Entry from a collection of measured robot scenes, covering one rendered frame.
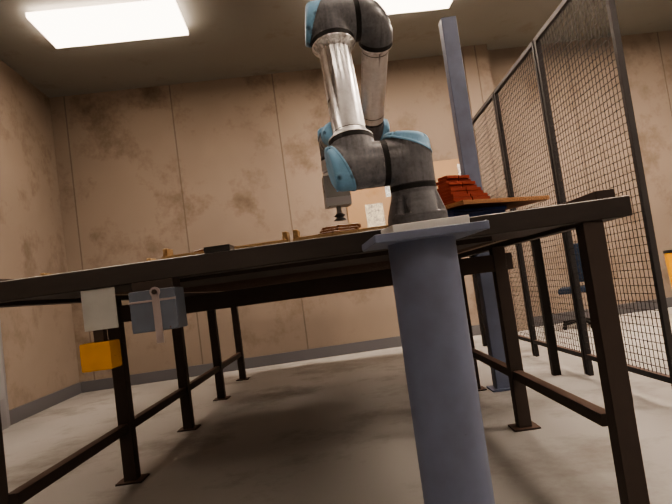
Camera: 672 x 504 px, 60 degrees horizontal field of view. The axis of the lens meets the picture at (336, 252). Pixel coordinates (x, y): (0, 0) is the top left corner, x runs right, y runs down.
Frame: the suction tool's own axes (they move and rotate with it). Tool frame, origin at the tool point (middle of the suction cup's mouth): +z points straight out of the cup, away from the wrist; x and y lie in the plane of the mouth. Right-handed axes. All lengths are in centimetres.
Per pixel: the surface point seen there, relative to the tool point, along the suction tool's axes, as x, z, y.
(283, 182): -478, -108, -7
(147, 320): 19, 24, 62
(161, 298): 20, 19, 57
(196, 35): -364, -239, 64
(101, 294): 15, 15, 75
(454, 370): 58, 45, -14
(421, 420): 54, 56, -5
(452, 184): -67, -18, -64
